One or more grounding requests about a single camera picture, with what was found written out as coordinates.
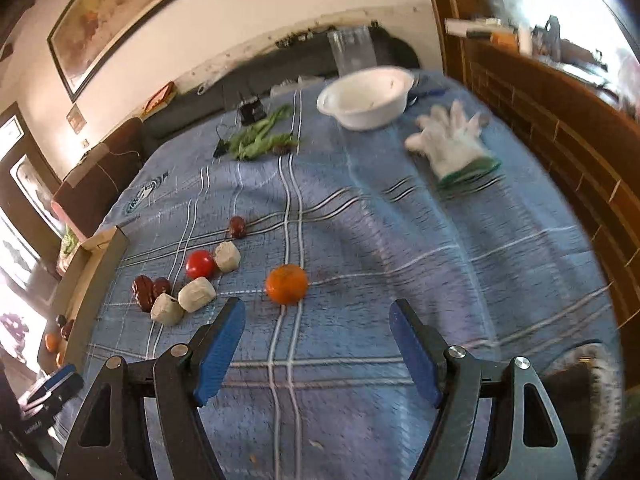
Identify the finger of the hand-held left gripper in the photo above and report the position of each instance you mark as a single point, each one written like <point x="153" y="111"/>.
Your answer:
<point x="60" y="382"/>

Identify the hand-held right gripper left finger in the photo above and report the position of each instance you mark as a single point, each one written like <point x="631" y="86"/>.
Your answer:
<point x="220" y="355"/>

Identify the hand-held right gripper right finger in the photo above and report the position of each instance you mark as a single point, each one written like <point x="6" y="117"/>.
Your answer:
<point x="415" y="355"/>

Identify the white cylindrical chunk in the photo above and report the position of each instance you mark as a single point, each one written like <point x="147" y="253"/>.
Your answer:
<point x="167" y="308"/>
<point x="196" y="294"/>
<point x="227" y="256"/>

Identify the red tomato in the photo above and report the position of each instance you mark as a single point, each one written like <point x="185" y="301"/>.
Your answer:
<point x="200" y="264"/>

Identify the large red date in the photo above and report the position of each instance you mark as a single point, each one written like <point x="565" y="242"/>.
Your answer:
<point x="142" y="292"/>

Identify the cardboard tray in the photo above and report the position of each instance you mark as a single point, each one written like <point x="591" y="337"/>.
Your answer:
<point x="95" y="280"/>

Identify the small red date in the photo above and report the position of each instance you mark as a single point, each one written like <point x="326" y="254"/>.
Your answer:
<point x="237" y="226"/>

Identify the dark red round fruit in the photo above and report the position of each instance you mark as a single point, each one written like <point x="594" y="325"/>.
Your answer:
<point x="68" y="331"/>

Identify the patterned throw blanket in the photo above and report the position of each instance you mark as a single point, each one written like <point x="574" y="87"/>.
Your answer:
<point x="68" y="249"/>

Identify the brown armchair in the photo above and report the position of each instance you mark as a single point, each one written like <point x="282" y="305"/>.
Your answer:
<point x="95" y="195"/>

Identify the wooden glass door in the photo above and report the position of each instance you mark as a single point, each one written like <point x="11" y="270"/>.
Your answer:
<point x="22" y="180"/>

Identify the white work glove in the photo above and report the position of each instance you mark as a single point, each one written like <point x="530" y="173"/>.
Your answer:
<point x="452" y="145"/>

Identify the green bean pile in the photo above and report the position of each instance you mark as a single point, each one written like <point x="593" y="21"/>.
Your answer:
<point x="257" y="135"/>

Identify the black charger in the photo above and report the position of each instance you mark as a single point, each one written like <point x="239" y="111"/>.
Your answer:
<point x="251" y="109"/>

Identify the white bowl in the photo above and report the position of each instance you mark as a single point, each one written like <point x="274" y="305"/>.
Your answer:
<point x="367" y="97"/>

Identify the red flat box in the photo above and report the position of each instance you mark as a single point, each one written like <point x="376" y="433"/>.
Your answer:
<point x="160" y="97"/>

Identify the wooden cabinet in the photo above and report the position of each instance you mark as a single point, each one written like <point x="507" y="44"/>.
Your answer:
<point x="550" y="125"/>

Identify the black sofa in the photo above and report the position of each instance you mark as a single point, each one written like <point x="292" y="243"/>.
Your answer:
<point x="280" y="67"/>

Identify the clear plastic container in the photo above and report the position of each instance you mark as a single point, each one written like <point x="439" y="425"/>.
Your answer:
<point x="352" y="52"/>

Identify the framed painting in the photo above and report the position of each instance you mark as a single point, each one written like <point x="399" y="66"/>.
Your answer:
<point x="120" y="10"/>

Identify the small wall frame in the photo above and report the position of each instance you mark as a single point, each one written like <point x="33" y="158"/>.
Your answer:
<point x="75" y="119"/>

